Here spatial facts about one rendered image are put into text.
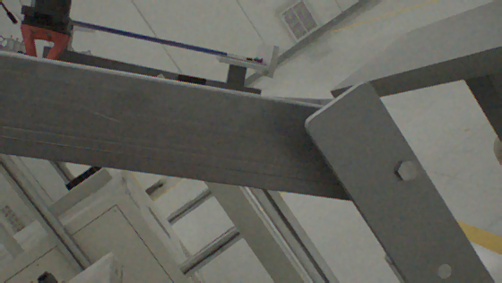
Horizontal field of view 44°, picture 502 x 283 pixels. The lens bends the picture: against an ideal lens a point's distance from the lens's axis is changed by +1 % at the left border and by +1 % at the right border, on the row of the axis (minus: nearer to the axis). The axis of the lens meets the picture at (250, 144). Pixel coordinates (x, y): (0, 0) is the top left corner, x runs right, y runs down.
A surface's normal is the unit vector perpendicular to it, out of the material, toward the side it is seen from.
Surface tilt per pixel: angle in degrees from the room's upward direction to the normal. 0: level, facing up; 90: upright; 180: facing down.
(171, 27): 90
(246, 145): 90
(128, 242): 90
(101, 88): 90
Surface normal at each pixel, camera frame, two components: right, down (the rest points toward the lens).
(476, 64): -0.75, 0.58
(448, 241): 0.19, 0.08
